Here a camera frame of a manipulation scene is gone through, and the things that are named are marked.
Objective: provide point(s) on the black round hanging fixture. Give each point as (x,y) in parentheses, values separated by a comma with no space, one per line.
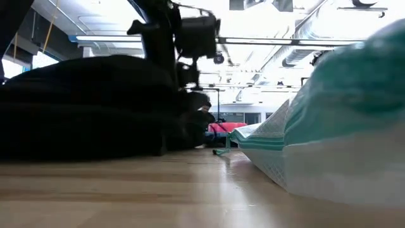
(218,58)

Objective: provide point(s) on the black Wolt backpack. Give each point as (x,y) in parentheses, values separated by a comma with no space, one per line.
(79,111)

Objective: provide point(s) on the long linear ceiling light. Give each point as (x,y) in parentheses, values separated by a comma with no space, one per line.
(107,38)

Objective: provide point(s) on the black ceiling spotlight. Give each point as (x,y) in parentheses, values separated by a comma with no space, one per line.
(317,57)

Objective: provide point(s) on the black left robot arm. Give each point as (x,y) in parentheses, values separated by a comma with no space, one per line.
(158,47)

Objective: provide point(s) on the grey ceiling box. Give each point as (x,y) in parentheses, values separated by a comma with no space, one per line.
(283,4)
(240,4)

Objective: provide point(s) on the silver ventilation duct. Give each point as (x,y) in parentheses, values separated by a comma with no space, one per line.
(297,57)

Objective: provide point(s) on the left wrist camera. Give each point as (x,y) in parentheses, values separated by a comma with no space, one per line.
(188,74)

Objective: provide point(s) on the person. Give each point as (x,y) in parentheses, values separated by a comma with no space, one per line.
(205,118)

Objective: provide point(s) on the black ceiling fixture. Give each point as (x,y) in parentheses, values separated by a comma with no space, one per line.
(364,3)

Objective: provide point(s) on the red bin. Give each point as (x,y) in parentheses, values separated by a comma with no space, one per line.
(231,127)

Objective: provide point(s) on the white mesh pouch teal zipper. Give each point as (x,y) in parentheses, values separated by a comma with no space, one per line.
(348,111)

